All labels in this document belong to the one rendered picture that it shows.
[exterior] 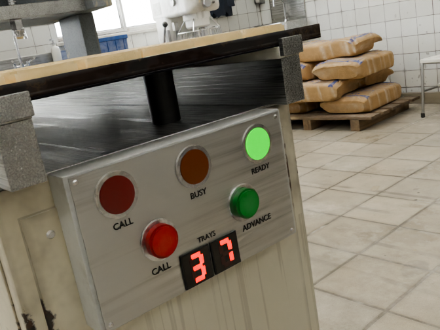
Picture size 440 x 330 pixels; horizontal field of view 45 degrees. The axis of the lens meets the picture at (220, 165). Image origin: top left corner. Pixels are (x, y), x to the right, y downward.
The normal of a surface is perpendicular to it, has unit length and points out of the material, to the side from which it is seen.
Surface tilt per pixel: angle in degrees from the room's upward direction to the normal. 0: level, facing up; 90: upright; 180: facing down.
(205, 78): 90
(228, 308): 90
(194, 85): 90
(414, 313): 0
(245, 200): 90
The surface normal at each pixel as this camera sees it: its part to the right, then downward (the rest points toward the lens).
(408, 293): -0.17, -0.95
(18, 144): 0.63, 0.08
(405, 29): -0.73, 0.29
